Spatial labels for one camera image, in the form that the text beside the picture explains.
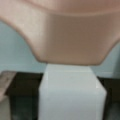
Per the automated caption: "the pink pan with white handle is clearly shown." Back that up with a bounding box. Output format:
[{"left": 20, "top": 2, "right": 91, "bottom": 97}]
[{"left": 0, "top": 0, "right": 120, "bottom": 120}]

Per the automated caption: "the white induction cooker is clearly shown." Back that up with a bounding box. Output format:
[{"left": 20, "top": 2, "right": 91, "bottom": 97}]
[{"left": 0, "top": 70, "right": 120, "bottom": 120}]

